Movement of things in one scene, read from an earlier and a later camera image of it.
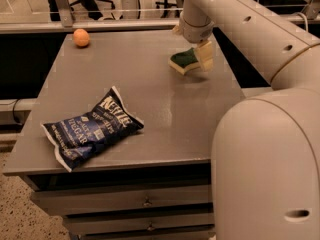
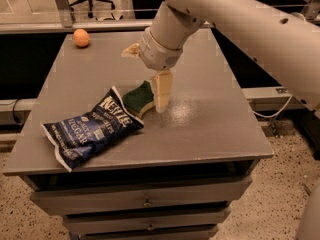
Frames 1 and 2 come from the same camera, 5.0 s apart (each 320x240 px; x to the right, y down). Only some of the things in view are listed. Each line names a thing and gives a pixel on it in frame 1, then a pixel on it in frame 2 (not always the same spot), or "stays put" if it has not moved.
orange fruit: (81, 37) stays put
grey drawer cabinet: (155, 183) stays put
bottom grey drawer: (199, 233) stays put
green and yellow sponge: (184, 61) → (139, 99)
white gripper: (196, 33) → (156, 54)
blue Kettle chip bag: (76, 137) stays put
